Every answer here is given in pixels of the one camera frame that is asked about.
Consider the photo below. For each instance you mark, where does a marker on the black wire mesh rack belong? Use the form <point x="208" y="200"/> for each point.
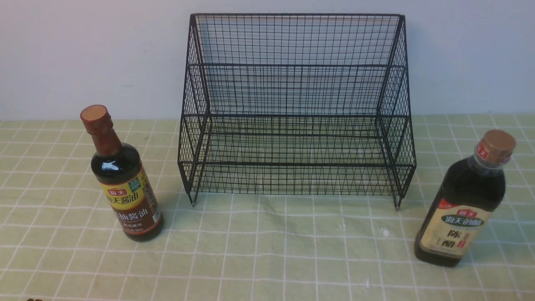
<point x="297" y="104"/>

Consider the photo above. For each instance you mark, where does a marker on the vinegar bottle gold cap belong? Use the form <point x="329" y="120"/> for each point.
<point x="471" y="190"/>

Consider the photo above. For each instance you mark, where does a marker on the soy sauce bottle red cap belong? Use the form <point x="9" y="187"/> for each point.
<point x="118" y="168"/>

